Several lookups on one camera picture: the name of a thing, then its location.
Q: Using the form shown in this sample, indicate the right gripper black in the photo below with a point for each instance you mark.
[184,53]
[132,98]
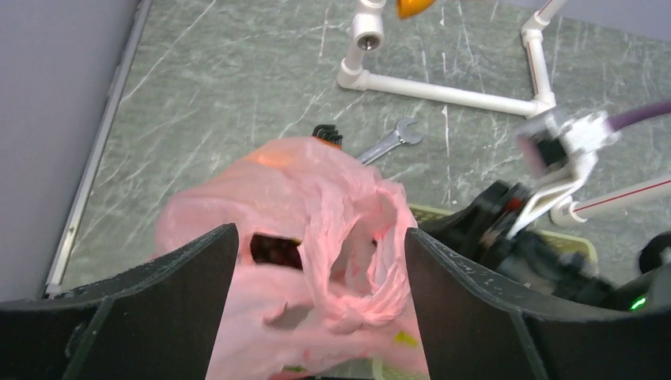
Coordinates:
[478,232]

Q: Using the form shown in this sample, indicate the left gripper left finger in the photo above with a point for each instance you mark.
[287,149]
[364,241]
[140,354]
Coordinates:
[158,320]

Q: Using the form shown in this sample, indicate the orange tap valve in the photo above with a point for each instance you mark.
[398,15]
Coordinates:
[410,8]

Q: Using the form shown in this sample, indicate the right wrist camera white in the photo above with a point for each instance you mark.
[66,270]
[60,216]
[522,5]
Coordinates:
[561,152]

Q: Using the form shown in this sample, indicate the dark red fake grapes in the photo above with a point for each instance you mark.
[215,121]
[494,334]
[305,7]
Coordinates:
[275,250]

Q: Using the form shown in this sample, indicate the silver open-end wrench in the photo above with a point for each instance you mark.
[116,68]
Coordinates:
[400,136]

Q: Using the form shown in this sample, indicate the pink plastic bag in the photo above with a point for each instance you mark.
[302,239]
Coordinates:
[351,300]

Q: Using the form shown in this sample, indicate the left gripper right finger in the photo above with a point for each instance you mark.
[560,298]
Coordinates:
[477,324]

